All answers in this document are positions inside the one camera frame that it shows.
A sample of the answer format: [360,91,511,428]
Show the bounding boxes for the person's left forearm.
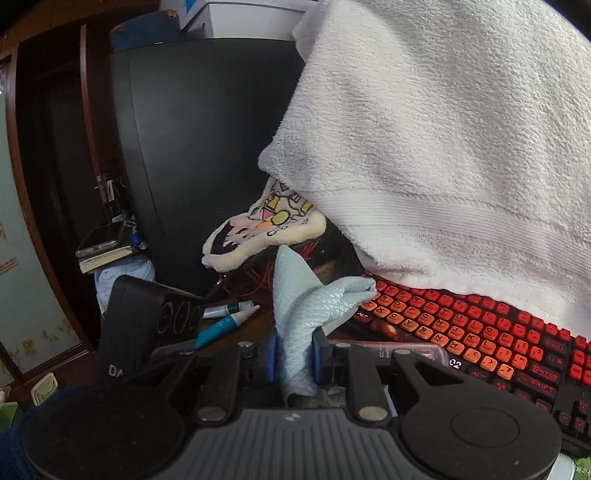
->
[0,387,93,480]

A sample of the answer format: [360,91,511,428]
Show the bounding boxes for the green plastic box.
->
[30,371,58,407]
[0,401,21,432]

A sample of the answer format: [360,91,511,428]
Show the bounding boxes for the light blue cleaning cloth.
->
[272,244,377,398]

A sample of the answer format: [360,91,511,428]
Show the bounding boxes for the frosted glass door panel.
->
[0,58,86,377]

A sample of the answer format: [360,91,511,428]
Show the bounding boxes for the brown wooden wardrobe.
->
[0,0,162,384]

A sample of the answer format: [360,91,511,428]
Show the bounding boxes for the black keyboard red keys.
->
[351,272,591,457]

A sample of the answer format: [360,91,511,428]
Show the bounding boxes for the white cardboard box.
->
[178,0,319,40]

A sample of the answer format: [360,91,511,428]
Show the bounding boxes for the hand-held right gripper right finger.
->
[313,329,469,425]

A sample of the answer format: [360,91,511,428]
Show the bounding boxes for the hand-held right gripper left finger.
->
[121,330,279,426]

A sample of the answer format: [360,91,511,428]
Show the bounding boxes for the black computer case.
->
[108,39,306,296]

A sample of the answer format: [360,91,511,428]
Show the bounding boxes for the white terry towel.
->
[257,0,591,342]

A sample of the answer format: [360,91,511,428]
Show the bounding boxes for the cream cartoon plush cushion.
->
[202,178,326,269]

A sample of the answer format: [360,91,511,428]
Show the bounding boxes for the thick dark-covered book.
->
[78,244,147,275]

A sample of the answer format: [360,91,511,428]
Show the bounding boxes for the white tube green cap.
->
[202,300,254,320]

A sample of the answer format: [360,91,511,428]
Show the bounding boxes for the blue tube white nozzle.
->
[195,305,260,350]

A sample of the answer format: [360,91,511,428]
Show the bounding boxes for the light blue plastic bag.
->
[95,258,156,315]

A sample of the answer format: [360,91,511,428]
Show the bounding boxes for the black cable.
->
[204,272,232,299]

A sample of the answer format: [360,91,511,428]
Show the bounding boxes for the black desk mat red print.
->
[217,228,370,333]

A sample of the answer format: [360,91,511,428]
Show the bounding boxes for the blue printed bag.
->
[110,10,182,52]

